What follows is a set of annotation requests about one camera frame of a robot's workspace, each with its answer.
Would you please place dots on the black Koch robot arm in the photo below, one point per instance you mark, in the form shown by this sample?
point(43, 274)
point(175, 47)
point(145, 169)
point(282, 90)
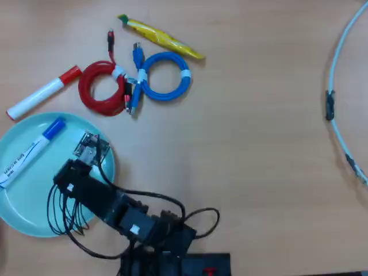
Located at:
point(132, 218)

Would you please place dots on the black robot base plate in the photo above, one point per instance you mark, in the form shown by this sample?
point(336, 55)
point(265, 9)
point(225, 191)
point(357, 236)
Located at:
point(201, 263)

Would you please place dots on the short black tape wrap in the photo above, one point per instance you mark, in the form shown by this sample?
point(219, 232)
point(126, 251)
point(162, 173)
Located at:
point(350, 164)

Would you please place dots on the blue capped white marker pen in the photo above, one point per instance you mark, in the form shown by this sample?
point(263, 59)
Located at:
point(28, 156)

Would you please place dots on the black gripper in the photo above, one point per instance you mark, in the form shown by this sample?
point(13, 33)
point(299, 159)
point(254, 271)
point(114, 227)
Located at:
point(74, 178)

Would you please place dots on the red clamp knob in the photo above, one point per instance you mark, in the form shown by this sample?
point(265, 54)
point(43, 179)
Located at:
point(209, 271)

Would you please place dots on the red capped white marker pen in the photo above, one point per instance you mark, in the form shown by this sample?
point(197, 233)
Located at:
point(37, 96)

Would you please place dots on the yellow sachet packet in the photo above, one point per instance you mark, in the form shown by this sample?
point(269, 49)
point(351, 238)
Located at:
point(161, 36)

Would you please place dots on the long black tape wrap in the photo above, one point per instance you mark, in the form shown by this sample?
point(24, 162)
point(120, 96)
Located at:
point(330, 105)

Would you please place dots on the green round bowl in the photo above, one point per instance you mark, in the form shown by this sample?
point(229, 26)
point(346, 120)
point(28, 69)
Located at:
point(26, 201)

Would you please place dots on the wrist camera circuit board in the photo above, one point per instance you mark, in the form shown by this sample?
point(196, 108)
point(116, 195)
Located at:
point(89, 146)

